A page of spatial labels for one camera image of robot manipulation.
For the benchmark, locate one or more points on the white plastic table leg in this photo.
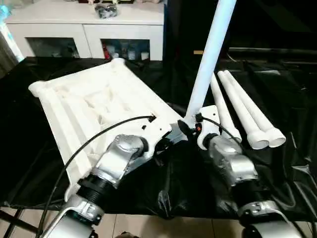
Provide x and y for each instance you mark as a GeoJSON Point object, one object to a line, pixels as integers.
{"type": "Point", "coordinates": [221, 104]}
{"type": "Point", "coordinates": [210, 62]}
{"type": "Point", "coordinates": [250, 104]}
{"type": "Point", "coordinates": [237, 104]}

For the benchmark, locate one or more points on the white plastic table top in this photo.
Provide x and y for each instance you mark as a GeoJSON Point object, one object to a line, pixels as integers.
{"type": "Point", "coordinates": [99, 99]}

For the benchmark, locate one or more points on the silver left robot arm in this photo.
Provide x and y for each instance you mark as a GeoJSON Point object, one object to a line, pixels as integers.
{"type": "Point", "coordinates": [116, 158]}

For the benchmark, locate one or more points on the small beige label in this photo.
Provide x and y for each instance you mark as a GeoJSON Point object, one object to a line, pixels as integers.
{"type": "Point", "coordinates": [198, 52]}

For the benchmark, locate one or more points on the black plastic mat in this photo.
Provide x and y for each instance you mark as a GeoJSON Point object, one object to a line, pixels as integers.
{"type": "Point", "coordinates": [284, 99]}

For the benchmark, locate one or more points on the red carton behind glass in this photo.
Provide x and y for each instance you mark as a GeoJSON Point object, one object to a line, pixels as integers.
{"type": "Point", "coordinates": [106, 50]}

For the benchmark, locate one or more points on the white glass-door cabinet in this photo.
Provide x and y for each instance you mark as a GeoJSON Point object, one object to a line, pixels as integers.
{"type": "Point", "coordinates": [81, 32]}

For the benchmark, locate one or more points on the grey object on cabinet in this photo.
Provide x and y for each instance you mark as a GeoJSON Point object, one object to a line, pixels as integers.
{"type": "Point", "coordinates": [107, 11]}

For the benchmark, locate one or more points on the grey curtain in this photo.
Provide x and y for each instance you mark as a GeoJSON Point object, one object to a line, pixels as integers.
{"type": "Point", "coordinates": [7, 49]}

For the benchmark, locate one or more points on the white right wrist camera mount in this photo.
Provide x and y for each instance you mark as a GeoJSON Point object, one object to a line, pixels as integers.
{"type": "Point", "coordinates": [210, 119]}

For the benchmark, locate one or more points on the blue vertical post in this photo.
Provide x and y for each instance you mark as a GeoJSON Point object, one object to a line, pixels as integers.
{"type": "Point", "coordinates": [167, 29]}

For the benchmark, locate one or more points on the black folding table frame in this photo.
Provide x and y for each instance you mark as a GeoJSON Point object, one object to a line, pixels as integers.
{"type": "Point", "coordinates": [15, 220]}

